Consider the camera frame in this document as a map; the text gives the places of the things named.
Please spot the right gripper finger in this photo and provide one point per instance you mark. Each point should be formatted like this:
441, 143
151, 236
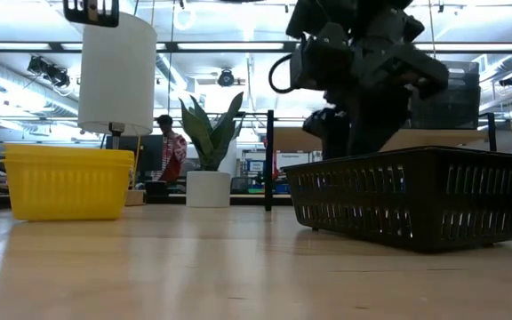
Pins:
329, 133
376, 124

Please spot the grey translucent plastic basket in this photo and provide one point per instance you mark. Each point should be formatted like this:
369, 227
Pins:
456, 111
462, 66

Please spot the black slotted plastic basket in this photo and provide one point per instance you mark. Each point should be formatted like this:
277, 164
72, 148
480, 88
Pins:
416, 200

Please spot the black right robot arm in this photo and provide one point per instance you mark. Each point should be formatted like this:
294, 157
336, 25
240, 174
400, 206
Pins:
354, 11

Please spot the white sign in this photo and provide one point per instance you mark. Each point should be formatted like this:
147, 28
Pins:
292, 161

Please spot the black overhead beam with lights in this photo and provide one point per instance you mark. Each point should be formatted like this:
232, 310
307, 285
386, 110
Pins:
56, 46

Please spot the white cylindrical lamp shade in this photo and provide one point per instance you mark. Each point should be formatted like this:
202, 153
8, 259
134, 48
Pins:
118, 71

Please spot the green leafy plant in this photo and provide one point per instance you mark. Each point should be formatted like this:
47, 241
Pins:
211, 138

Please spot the white plant pot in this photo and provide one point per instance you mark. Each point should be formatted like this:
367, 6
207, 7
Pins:
208, 189

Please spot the black ceiling-mounted device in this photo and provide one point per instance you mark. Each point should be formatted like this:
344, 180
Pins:
509, 81

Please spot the black monitor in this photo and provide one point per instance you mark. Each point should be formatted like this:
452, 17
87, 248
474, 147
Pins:
149, 153

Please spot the person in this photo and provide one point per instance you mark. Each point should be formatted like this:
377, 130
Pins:
173, 153

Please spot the round wooden lamp base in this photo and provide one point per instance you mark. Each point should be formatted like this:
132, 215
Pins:
136, 197

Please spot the wooden shelf with black frame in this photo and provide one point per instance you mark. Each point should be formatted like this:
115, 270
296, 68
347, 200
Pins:
438, 138

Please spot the black ceiling-mounted camera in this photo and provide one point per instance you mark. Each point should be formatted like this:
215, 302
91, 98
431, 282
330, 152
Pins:
49, 71
226, 77

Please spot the silver ventilation duct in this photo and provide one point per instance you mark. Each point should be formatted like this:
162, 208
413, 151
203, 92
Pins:
505, 95

